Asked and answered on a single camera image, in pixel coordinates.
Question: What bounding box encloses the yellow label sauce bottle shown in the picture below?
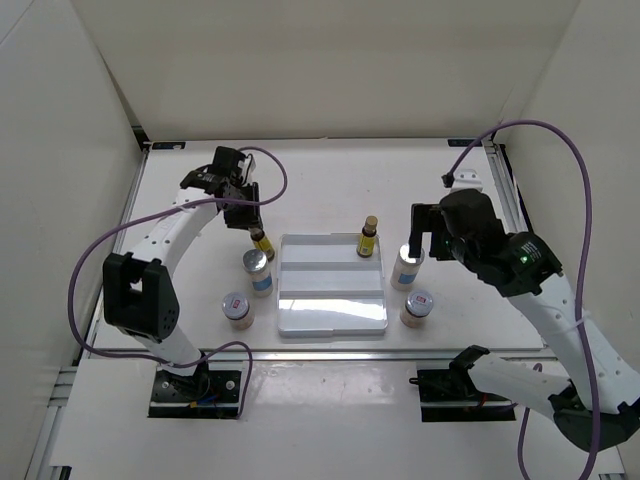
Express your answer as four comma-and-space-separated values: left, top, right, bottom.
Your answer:
249, 227, 276, 262
356, 215, 378, 258

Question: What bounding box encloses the white lid spice jar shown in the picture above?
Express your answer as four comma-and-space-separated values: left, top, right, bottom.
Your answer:
399, 289, 434, 328
222, 292, 255, 330

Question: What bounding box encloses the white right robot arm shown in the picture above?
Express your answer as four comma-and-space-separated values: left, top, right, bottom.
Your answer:
408, 189, 639, 451

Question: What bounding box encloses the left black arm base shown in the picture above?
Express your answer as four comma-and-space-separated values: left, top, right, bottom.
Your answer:
147, 367, 244, 420

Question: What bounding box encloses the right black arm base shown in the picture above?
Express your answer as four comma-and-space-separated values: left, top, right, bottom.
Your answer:
408, 369, 516, 423

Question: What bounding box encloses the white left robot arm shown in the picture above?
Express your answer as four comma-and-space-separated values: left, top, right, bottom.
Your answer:
103, 147, 262, 400

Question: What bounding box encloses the white plastic organizer tray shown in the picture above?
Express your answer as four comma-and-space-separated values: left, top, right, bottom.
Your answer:
277, 233, 388, 340

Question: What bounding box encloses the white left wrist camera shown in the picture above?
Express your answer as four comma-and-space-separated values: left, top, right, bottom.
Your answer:
235, 153, 256, 188

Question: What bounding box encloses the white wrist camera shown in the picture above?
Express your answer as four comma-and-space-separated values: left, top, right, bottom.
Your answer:
235, 153, 256, 188
442, 169, 484, 193

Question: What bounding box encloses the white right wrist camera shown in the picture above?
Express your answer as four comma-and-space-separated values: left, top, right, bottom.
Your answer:
442, 169, 484, 193

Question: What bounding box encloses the aluminium right rail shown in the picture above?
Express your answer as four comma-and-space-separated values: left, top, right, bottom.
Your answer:
483, 140, 530, 232

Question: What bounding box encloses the aluminium rail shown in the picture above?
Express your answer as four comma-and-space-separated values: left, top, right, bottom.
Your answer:
84, 348, 556, 362
483, 140, 530, 232

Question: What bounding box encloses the aluminium front rail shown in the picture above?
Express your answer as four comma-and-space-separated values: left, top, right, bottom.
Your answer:
84, 348, 556, 362

